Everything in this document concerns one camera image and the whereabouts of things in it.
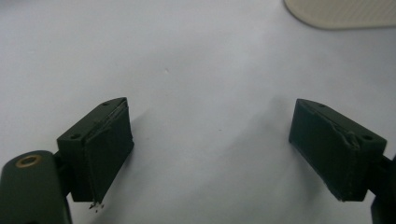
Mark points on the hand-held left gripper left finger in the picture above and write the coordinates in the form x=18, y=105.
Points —
x=99, y=149

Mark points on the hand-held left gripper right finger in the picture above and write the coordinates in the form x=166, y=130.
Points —
x=333, y=149

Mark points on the cream bottle with white cap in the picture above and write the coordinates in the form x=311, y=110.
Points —
x=345, y=14

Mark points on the white table mat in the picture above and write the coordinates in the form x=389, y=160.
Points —
x=205, y=77

